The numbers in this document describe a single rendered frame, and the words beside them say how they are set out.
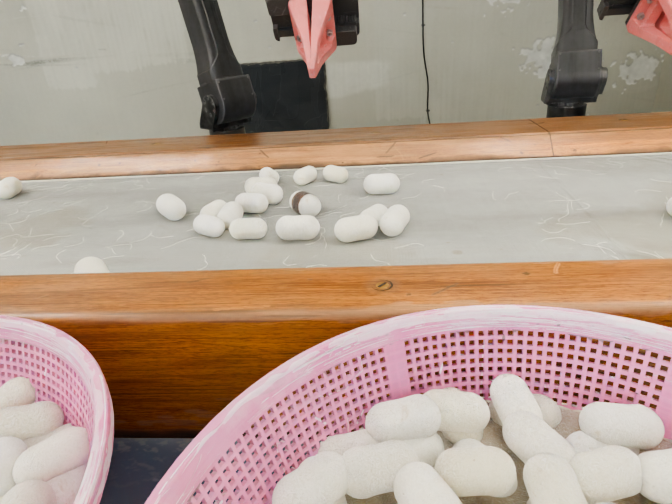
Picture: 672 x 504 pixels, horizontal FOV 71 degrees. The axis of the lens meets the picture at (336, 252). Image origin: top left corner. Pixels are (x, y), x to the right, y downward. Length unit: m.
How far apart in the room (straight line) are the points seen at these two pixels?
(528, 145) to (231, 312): 0.45
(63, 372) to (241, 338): 0.09
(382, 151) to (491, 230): 0.23
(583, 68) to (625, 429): 0.73
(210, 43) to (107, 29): 1.81
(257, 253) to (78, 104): 2.40
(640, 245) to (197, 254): 0.33
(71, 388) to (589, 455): 0.23
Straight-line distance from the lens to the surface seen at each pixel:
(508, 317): 0.25
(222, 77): 0.83
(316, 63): 0.54
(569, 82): 0.90
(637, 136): 0.67
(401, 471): 0.20
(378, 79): 2.46
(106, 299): 0.30
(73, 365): 0.26
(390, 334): 0.23
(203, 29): 0.84
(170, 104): 2.58
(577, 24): 0.93
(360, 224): 0.37
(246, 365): 0.28
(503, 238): 0.39
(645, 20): 0.66
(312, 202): 0.42
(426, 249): 0.37
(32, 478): 0.25
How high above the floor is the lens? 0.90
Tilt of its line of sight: 26 degrees down
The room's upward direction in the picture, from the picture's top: 4 degrees counter-clockwise
